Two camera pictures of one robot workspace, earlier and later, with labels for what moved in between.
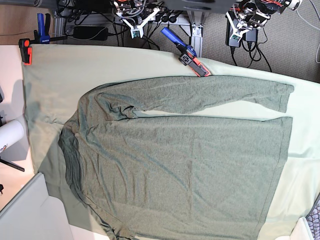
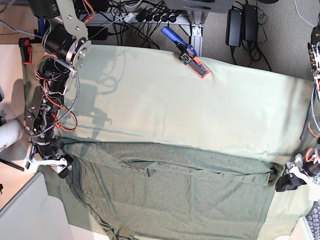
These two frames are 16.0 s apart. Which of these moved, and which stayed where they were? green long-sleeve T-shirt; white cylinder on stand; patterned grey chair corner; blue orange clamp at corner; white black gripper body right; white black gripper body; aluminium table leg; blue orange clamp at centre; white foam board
Moved: white black gripper body; green long-sleeve T-shirt; white black gripper body right
Stayed: white foam board; aluminium table leg; blue orange clamp at corner; blue orange clamp at centre; patterned grey chair corner; white cylinder on stand
